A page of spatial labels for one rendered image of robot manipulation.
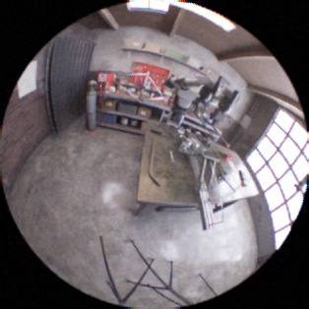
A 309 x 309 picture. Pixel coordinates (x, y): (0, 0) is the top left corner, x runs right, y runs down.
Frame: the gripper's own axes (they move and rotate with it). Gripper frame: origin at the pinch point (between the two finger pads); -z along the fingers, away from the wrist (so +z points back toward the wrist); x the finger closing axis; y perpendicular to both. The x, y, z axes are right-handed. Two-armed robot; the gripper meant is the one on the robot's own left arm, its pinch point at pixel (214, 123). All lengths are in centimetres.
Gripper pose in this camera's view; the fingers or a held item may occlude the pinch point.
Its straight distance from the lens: 68.8
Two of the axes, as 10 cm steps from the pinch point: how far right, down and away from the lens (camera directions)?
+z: 2.9, -6.7, -6.8
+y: 0.0, -7.2, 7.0
